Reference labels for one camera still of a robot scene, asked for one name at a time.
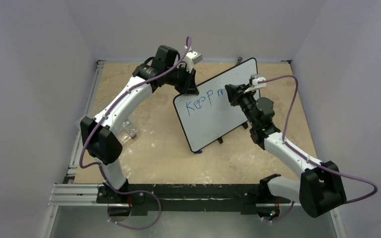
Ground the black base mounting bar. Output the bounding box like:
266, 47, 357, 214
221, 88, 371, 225
96, 183, 290, 216

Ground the aluminium frame rail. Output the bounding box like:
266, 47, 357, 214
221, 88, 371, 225
39, 59, 107, 238

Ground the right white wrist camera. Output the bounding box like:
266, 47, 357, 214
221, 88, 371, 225
244, 74, 267, 93

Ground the clear plastic bag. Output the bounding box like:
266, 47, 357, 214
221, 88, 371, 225
76, 113, 138, 144

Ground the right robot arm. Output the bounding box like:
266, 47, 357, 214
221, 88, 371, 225
225, 84, 347, 218

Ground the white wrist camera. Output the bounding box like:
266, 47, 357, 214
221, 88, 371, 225
244, 74, 267, 93
183, 51, 203, 72

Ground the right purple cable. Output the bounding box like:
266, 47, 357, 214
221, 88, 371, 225
264, 74, 378, 204

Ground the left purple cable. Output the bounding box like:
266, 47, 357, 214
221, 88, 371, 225
79, 36, 193, 191

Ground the purple cable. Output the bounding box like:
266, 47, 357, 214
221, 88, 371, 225
264, 74, 378, 204
79, 36, 193, 191

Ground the white whiteboard black frame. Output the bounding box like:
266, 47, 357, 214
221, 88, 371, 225
173, 58, 258, 153

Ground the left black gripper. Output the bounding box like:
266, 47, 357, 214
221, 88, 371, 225
165, 64, 198, 95

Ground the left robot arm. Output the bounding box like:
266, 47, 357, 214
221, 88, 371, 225
79, 45, 203, 203

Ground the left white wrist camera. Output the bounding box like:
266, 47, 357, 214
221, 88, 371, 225
183, 51, 203, 72

